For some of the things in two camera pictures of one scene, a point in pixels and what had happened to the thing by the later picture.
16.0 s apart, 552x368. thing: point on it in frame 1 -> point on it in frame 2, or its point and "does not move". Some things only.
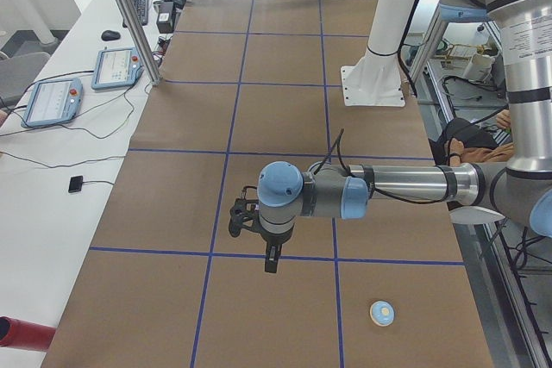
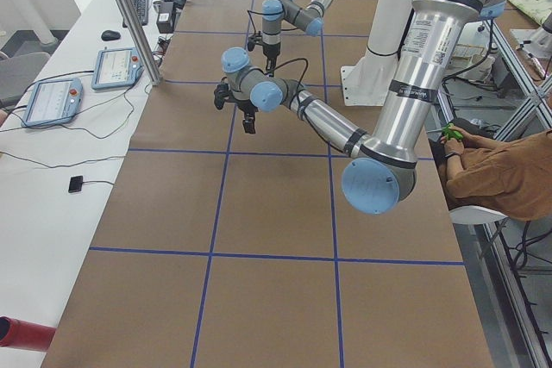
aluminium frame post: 133,19 does not move
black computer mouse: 110,35 does not move
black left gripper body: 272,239 -> 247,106
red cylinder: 21,333 does not move
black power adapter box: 165,20 does not move
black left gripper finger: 272,258 -> 248,122
